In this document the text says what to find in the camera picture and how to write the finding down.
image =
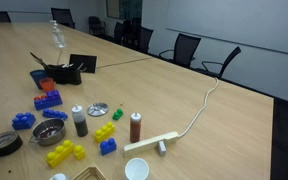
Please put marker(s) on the dark sauce squeeze bottle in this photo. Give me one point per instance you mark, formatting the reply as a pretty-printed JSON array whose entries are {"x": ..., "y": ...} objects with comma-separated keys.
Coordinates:
[{"x": 80, "y": 123}]

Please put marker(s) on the black utensil caddy box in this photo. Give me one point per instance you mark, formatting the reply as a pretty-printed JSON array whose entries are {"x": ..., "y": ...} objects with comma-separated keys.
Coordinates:
[{"x": 64, "y": 76}]

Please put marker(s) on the wooden box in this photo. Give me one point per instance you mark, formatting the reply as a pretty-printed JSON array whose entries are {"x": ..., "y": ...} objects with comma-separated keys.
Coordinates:
[{"x": 90, "y": 172}]

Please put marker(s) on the clear hand sanitizer pump bottle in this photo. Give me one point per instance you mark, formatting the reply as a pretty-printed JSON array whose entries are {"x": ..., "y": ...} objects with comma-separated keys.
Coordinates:
[{"x": 58, "y": 36}]

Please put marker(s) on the small green toy brick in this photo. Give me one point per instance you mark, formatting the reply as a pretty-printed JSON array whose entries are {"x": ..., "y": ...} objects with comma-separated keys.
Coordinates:
[{"x": 117, "y": 114}]

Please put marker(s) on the brown spice shaker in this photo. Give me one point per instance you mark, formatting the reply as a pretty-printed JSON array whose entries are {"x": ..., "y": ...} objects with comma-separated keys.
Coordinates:
[{"x": 135, "y": 130}]

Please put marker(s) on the round metal lid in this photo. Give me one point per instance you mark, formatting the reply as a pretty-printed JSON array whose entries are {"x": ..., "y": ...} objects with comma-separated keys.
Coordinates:
[{"x": 97, "y": 109}]

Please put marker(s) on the black office chair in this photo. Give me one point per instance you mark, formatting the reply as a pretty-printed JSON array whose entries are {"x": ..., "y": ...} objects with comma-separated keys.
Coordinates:
[
  {"x": 96, "y": 24},
  {"x": 118, "y": 31},
  {"x": 63, "y": 16},
  {"x": 145, "y": 38},
  {"x": 185, "y": 48},
  {"x": 227, "y": 63}
]

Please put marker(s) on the wooden block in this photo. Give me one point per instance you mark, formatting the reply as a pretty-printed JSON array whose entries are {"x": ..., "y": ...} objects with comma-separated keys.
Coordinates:
[{"x": 149, "y": 144}]

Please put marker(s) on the black flat placard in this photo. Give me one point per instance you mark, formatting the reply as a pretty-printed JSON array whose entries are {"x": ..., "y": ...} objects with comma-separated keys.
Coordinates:
[{"x": 84, "y": 62}]

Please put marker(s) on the small blue toy brick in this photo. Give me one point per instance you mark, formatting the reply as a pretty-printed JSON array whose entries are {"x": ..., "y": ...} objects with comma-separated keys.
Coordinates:
[{"x": 108, "y": 147}]

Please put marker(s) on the white cup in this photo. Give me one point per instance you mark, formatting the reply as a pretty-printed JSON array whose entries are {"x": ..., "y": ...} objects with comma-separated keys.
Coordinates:
[{"x": 136, "y": 169}]

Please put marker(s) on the white utensils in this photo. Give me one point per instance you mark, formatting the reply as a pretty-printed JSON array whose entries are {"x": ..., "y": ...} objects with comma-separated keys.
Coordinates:
[{"x": 67, "y": 65}]

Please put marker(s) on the dark framed window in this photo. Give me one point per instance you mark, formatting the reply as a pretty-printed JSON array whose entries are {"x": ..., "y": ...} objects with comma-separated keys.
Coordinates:
[{"x": 124, "y": 8}]

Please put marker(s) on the small yellow toy brick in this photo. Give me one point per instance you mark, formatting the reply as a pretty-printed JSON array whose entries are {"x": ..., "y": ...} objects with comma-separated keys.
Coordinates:
[{"x": 79, "y": 152}]

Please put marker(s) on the flat blue toy brick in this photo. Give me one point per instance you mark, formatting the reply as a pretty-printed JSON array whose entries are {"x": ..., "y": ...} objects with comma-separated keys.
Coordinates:
[{"x": 54, "y": 114}]

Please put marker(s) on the large blue brick red studs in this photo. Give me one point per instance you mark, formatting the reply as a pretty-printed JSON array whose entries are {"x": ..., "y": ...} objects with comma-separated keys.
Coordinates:
[{"x": 48, "y": 101}]

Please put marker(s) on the red toy brick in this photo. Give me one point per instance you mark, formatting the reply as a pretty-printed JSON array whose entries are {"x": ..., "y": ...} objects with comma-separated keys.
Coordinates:
[{"x": 47, "y": 85}]

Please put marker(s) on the small metal pot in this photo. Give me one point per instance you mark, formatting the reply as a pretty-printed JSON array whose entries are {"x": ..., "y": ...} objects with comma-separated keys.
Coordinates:
[{"x": 49, "y": 132}]

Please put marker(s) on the long yellow toy brick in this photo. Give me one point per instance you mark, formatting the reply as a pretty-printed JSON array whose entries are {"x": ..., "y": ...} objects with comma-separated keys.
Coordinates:
[{"x": 60, "y": 154}]

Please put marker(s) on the white round object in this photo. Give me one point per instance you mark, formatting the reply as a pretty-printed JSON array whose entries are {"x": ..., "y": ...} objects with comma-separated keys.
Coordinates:
[{"x": 59, "y": 177}]

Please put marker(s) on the black tape roll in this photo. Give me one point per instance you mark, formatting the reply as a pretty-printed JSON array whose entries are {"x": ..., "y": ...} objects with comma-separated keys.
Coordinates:
[{"x": 6, "y": 145}]

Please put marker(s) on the white wall whiteboard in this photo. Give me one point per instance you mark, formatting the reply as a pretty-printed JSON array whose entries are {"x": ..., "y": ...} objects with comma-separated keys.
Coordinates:
[{"x": 237, "y": 20}]

